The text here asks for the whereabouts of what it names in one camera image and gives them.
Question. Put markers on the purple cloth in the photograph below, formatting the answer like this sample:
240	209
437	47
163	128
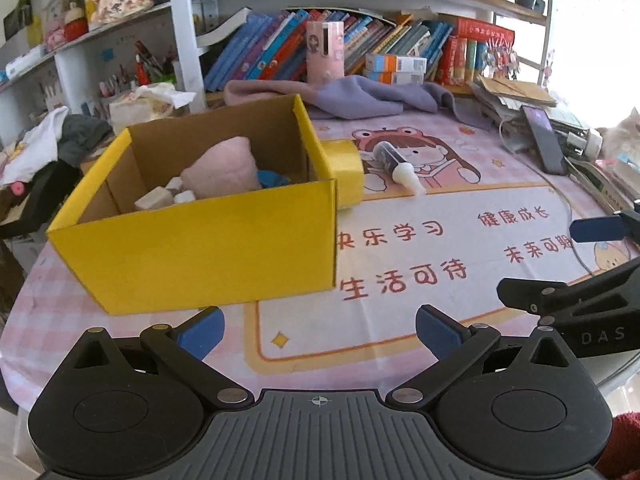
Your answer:
370	97

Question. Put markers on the brown cardboard sheets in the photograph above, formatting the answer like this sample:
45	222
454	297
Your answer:
515	90

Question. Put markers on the white charger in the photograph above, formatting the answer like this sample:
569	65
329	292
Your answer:
584	141

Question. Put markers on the set of red books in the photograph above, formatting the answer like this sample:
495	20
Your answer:
470	50

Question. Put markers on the red knitted ornament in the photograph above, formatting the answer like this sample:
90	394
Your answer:
75	22

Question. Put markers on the pink towel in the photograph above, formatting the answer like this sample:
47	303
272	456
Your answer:
225	170

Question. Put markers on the dark grey garment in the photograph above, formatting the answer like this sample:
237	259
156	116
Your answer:
82	135

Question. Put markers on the stack of notebooks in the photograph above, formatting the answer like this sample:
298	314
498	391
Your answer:
610	180

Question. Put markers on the flat white box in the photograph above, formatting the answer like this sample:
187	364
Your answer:
22	62

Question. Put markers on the red fluffy garment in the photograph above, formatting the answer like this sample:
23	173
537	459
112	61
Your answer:
625	445

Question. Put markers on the dark framed picture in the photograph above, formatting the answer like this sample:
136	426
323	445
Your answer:
20	15

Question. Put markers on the black smartphone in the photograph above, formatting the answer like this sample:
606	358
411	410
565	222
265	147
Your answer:
542	140

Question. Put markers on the bunch of pens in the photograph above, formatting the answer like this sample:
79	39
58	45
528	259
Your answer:
145	65

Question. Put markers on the dusty pink cloth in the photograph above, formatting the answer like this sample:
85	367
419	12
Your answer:
260	92

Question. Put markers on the orange white carton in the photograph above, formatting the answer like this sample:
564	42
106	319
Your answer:
397	62
395	78

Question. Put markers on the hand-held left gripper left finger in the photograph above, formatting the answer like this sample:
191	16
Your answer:
200	332

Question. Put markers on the white fluffy cat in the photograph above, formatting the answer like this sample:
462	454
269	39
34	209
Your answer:
627	127

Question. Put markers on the pink knitted flower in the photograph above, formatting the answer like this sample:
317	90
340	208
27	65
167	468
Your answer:
55	38

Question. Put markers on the row of colourful books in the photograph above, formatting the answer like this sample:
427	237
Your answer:
270	50

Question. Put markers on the white foam block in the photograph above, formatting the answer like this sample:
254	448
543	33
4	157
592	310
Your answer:
184	196
152	199
173	184

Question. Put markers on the clear plastic syringe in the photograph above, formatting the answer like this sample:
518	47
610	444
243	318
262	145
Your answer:
395	160

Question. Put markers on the tissue pack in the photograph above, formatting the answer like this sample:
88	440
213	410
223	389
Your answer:
145	102

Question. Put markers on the blue small item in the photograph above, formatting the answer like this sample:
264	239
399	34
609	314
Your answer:
272	178

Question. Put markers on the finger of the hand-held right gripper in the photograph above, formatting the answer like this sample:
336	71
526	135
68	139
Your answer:
530	294
595	229

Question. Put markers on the black bag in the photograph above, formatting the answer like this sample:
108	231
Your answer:
35	195

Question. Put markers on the white bookshelf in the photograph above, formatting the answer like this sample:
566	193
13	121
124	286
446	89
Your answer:
182	35

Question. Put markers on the yellow cardboard box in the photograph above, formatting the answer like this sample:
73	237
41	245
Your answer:
200	245

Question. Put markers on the pink carton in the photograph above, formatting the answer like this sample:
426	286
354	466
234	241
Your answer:
325	52

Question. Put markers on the stack of papers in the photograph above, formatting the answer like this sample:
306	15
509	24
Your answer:
500	112

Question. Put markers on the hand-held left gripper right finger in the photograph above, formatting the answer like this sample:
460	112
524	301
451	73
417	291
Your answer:
437	332

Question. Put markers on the white cloth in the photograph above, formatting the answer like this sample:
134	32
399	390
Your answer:
30	147

